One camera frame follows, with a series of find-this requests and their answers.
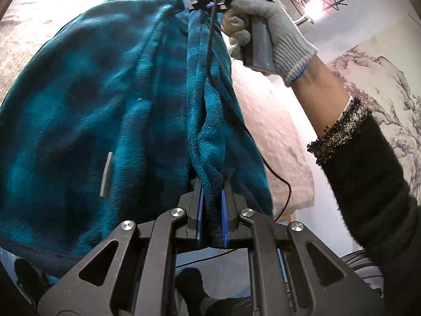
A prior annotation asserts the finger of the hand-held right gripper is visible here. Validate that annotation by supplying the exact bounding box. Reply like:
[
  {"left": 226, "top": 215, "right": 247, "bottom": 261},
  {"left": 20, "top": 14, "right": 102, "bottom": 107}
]
[{"left": 192, "top": 0, "right": 228, "bottom": 11}]

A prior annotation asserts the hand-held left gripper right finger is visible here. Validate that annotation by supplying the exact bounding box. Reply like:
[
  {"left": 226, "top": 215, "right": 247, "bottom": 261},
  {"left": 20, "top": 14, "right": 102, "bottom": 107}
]
[{"left": 221, "top": 176, "right": 385, "bottom": 316}]

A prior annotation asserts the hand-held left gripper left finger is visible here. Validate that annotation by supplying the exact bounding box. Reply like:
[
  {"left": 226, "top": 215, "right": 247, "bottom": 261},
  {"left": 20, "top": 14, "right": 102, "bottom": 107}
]
[{"left": 37, "top": 179, "right": 204, "bottom": 316}]

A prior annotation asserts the teal plaid fleece robe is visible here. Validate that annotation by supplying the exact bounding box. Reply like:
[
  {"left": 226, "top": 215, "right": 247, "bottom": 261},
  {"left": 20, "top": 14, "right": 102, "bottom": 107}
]
[{"left": 0, "top": 0, "right": 275, "bottom": 279}]

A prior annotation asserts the person's right forearm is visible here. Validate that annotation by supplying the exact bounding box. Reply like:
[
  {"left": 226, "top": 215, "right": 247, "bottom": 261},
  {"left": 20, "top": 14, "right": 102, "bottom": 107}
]
[{"left": 289, "top": 53, "right": 421, "bottom": 316}]

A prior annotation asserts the person's right hand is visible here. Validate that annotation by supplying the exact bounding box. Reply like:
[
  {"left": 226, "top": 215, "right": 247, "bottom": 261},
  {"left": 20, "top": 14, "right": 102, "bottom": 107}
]
[{"left": 222, "top": 0, "right": 319, "bottom": 88}]

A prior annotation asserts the person's leg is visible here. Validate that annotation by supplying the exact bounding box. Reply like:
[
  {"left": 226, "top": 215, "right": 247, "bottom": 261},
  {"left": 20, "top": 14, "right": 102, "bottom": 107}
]
[{"left": 176, "top": 268, "right": 254, "bottom": 316}]

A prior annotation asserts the white clip lamp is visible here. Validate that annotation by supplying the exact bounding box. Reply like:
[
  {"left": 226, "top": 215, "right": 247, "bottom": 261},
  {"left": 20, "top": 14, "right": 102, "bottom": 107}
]
[{"left": 306, "top": 0, "right": 329, "bottom": 20}]

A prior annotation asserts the beige checked bed blanket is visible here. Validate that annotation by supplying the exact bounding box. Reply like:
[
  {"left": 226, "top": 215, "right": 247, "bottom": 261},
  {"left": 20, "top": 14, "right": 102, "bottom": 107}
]
[{"left": 0, "top": 0, "right": 316, "bottom": 211}]

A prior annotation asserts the black cable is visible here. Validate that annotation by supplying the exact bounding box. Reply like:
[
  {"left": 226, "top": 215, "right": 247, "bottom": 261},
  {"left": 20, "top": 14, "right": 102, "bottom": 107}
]
[{"left": 206, "top": 0, "right": 293, "bottom": 223}]

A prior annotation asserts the landscape painting wall poster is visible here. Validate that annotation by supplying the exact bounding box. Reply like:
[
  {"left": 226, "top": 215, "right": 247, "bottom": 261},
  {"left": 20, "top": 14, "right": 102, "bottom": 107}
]
[{"left": 324, "top": 15, "right": 421, "bottom": 205}]

